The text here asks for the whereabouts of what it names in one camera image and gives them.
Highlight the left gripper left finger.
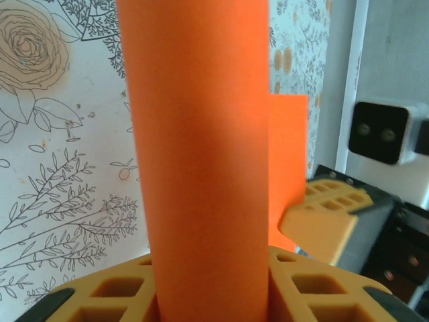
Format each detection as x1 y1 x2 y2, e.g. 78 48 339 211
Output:
19 254 159 322

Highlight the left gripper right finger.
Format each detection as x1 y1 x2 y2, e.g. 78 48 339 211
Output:
267 246 423 322

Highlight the orange cloth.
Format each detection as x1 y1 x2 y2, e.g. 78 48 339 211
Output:
116 0 310 322

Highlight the floral table mat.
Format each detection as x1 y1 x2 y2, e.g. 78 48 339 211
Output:
0 0 358 303

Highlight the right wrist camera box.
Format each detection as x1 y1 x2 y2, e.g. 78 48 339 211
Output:
347 99 429 166

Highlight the aluminium profile frame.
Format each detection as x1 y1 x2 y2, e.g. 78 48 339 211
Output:
334 0 373 180

